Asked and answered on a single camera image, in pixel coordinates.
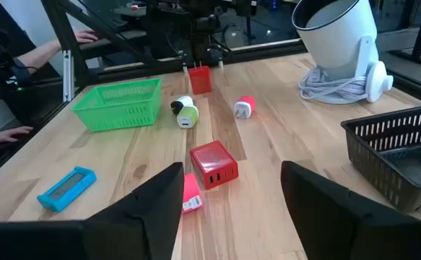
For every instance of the pink cube charger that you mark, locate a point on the pink cube charger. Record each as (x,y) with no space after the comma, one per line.
(191,191)

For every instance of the pink white wall charger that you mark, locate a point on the pink white wall charger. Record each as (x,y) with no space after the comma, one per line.
(244,107)

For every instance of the green white USB charger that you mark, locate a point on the green white USB charger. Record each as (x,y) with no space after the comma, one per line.
(187,117)

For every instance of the blue cased calculator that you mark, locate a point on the blue cased calculator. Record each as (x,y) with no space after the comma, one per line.
(67,187)

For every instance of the white cylindrical cup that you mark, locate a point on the white cylindrical cup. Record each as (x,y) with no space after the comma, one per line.
(333,39)

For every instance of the person's hand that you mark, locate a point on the person's hand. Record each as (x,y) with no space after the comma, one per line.
(85,36)
(8,135)

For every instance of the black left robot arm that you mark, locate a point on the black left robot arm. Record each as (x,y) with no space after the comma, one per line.
(181,32)

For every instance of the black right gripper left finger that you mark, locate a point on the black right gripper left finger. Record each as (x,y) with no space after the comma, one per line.
(123,231)

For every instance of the person's forearm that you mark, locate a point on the person's forearm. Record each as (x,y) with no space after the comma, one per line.
(40,56)

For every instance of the red multiport USB charger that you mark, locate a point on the red multiport USB charger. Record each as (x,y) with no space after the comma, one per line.
(212,162)

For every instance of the silver aluminium bracket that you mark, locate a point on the silver aluminium bracket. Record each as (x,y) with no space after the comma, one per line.
(67,76)

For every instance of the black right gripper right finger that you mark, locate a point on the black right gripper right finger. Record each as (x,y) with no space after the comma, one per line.
(340,227)

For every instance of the black table edge rail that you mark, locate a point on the black table edge rail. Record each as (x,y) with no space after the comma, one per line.
(268,50)
(419,90)

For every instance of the black white plug adapter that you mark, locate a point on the black white plug adapter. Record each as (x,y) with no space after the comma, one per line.
(179,104)

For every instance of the green plastic basket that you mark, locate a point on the green plastic basket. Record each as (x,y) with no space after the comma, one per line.
(116,108)

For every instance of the red flat wall charger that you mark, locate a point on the red flat wall charger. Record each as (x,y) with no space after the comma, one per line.
(200,81)

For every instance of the black plastic basket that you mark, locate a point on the black plastic basket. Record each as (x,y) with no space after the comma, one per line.
(376,159)

